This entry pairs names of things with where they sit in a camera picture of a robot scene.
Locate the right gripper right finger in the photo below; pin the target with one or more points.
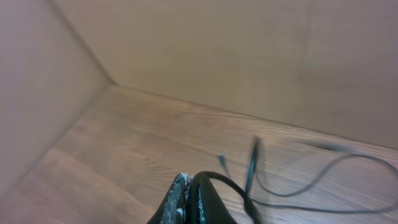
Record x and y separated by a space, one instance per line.
204 203

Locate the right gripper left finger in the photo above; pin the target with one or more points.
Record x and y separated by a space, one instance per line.
172 208

